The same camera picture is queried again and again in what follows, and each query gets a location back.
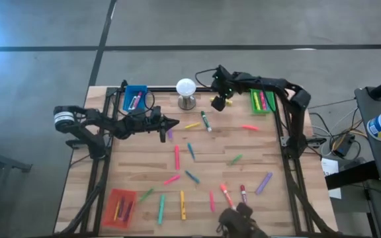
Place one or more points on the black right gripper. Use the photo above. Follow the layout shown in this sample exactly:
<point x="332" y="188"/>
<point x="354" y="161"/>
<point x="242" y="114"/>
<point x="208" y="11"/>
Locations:
<point x="219" y="86"/>

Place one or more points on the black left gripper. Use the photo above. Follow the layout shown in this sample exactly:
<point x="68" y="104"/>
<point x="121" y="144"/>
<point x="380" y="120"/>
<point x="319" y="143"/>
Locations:
<point x="152" y="120"/>

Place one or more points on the blue highlighter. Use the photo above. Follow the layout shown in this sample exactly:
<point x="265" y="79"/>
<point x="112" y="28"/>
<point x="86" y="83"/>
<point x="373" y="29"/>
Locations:
<point x="192" y="176"/>
<point x="190" y="151"/>

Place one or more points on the pink highlighter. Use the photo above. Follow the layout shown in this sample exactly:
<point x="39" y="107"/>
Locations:
<point x="262" y="100"/>
<point x="212" y="201"/>
<point x="177" y="157"/>
<point x="172" y="179"/>

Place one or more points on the green Expo marker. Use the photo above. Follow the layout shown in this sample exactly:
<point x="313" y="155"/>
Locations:
<point x="206" y="121"/>

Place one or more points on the pink Expo marker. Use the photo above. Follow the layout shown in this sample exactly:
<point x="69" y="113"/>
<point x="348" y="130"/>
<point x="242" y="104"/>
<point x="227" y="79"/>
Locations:
<point x="137" y="100"/>

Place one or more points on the black Expo marker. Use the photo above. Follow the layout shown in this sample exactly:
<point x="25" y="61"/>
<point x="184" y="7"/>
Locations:
<point x="131" y="104"/>

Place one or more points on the orange highlighter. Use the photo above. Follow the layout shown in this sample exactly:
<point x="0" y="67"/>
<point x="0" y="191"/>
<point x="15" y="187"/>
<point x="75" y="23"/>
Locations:
<point x="250" y="127"/>

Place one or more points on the green highlighter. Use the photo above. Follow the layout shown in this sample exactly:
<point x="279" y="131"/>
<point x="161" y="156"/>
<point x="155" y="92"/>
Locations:
<point x="235" y="159"/>
<point x="146" y="195"/>

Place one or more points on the teal highlighter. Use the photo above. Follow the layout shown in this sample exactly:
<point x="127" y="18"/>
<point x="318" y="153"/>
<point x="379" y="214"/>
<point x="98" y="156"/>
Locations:
<point x="161" y="209"/>

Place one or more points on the yellow highlighter with black print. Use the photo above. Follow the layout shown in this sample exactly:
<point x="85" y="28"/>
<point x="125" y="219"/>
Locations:
<point x="183" y="209"/>

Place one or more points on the orange Expo marker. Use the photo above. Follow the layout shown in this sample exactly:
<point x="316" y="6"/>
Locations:
<point x="227" y="196"/>

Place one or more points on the red Expo marker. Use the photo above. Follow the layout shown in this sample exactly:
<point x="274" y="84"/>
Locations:
<point x="243" y="193"/>

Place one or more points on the light purple highlighter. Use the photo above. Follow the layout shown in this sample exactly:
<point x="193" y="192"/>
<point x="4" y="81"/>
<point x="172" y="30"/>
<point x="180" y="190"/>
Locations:
<point x="264" y="182"/>

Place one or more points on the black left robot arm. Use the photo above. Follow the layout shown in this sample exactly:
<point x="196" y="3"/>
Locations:
<point x="88" y="125"/>

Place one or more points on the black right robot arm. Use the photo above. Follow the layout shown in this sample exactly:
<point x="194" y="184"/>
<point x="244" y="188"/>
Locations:
<point x="276" y="86"/>

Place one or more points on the white globe lamp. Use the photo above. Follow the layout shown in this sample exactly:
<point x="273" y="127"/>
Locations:
<point x="186" y="87"/>

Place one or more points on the blue plastic basket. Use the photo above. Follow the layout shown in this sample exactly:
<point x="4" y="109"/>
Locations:
<point x="143" y="94"/>

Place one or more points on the green plastic basket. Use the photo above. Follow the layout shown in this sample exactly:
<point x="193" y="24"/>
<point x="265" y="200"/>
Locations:
<point x="269" y="102"/>

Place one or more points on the orange plastic basket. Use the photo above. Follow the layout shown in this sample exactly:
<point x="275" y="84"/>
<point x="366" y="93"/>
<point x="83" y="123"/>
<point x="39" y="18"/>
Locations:
<point x="109" y="198"/>

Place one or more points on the white paper sheet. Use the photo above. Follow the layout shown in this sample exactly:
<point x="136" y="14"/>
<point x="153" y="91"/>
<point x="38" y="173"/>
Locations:
<point x="329" y="167"/>

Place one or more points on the black power adapter box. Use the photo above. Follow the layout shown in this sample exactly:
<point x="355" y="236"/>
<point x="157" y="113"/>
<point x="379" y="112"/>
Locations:
<point x="342" y="145"/>

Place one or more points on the grey stand tray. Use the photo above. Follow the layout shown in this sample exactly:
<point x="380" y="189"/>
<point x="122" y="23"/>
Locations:
<point x="364" y="112"/>

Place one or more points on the black cart bar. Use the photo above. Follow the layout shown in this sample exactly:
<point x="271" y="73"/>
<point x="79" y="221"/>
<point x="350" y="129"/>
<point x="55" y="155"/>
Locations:
<point x="352" y="175"/>

